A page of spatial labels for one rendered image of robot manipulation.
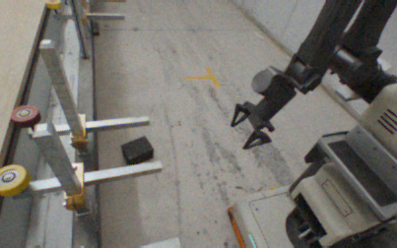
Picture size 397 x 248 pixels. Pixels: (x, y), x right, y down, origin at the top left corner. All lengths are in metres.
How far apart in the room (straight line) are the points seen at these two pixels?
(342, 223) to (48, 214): 1.03
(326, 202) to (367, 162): 0.24
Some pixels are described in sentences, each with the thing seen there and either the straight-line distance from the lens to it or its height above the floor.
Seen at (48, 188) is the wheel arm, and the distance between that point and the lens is 0.80.
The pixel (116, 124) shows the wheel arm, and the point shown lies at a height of 0.82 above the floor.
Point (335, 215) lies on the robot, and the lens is 0.96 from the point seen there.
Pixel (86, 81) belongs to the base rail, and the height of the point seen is 0.70.
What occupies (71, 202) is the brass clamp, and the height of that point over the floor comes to 0.85.
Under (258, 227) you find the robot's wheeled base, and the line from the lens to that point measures 1.40.
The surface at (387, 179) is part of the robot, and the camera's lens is 0.78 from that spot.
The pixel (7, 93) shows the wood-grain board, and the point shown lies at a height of 0.90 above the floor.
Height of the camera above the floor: 1.49
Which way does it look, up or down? 47 degrees down
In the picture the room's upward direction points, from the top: 12 degrees clockwise
